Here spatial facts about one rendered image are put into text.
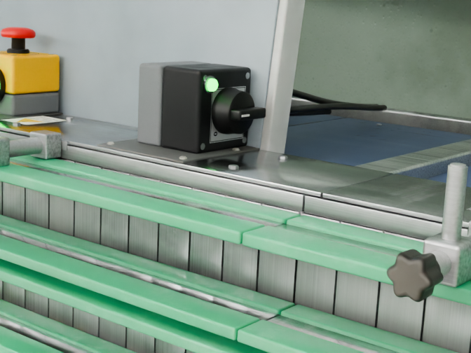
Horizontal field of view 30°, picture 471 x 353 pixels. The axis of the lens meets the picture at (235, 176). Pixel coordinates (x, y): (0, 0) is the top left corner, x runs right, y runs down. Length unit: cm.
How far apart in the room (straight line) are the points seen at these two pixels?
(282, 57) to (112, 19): 23
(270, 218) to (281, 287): 7
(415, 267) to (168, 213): 24
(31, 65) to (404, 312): 56
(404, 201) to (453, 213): 14
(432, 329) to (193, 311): 18
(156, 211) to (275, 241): 11
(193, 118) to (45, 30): 33
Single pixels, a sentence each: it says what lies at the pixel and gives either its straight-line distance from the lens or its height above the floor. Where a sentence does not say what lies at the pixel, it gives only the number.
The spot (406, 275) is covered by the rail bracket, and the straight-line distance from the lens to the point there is 51.
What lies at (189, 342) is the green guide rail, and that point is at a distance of 69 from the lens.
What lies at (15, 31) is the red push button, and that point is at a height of 80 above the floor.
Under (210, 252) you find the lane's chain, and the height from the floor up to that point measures 88.
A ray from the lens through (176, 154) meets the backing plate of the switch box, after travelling 82.
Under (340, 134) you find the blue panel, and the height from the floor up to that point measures 48.
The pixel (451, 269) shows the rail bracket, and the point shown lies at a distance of 55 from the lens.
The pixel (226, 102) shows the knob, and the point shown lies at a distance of 82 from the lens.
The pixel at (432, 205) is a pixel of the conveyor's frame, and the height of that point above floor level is 85.
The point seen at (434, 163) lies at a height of 64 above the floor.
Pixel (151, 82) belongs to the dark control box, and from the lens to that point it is 85.
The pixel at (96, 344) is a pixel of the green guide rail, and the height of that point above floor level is 90.
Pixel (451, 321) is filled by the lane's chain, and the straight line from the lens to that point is 66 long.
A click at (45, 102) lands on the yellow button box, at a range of 106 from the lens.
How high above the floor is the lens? 145
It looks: 51 degrees down
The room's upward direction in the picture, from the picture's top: 102 degrees counter-clockwise
